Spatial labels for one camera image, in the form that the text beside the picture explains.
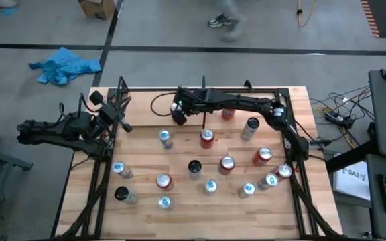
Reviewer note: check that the red Fanta strawberry can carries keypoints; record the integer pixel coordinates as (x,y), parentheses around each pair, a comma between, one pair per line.
(164,181)

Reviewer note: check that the white paper sign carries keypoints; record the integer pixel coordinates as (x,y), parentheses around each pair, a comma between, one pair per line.
(352,182)

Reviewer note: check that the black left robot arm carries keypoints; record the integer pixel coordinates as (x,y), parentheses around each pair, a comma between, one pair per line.
(45,132)

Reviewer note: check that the silver sugar-free Red Bull can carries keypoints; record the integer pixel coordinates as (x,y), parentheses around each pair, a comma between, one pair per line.
(210,187)
(122,169)
(247,190)
(164,202)
(268,181)

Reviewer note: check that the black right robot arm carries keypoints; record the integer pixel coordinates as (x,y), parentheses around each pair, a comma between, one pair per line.
(240,100)

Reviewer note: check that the blue silver Red Bull can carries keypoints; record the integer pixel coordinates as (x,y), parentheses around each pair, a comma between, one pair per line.
(165,138)

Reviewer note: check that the grey metal side table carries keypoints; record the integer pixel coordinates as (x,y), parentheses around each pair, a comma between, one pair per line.
(12,161)

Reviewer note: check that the black power strip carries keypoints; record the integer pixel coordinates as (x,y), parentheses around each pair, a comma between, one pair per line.
(338,118)

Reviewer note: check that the red Coca-Cola Star Wars can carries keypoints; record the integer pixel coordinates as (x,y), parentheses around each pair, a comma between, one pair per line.
(226,165)

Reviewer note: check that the orange Fanta can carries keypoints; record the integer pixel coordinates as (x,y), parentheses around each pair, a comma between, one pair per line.
(262,156)
(228,114)

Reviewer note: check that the small blue cloth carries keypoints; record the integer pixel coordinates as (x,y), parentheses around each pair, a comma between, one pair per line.
(8,11)

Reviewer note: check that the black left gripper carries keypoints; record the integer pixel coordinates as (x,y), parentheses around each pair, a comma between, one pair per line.
(107,114)

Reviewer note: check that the large blue cloth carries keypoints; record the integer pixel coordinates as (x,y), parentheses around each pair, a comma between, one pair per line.
(62,67)

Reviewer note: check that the white Celsius can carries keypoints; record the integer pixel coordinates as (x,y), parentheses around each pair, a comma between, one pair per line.
(194,169)
(125,195)
(252,123)

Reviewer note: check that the brown cardboard box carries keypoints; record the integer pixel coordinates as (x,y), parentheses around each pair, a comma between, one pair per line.
(97,8)

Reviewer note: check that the black desk beam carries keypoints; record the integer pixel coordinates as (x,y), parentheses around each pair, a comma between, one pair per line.
(350,157)

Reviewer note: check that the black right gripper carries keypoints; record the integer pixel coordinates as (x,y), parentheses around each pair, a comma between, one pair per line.
(188,100)

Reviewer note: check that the red soda can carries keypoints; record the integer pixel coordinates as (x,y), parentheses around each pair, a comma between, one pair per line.
(283,171)

